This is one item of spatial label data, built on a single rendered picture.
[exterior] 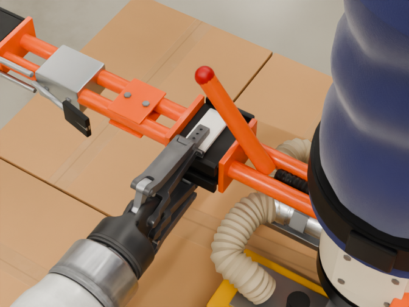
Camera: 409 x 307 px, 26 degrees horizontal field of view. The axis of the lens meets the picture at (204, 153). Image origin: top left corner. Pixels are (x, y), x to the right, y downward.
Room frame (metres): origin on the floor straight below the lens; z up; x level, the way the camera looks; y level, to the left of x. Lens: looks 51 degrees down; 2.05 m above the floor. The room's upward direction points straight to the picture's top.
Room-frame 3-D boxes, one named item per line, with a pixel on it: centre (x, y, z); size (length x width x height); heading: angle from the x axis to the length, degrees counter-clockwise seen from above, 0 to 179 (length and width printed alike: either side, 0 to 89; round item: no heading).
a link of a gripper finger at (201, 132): (0.67, 0.01, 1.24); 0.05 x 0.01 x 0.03; 148
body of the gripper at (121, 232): (0.56, 0.08, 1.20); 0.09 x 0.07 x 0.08; 148
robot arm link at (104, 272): (0.50, 0.12, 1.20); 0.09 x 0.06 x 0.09; 58
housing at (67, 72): (0.81, 0.18, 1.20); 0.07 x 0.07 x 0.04; 59
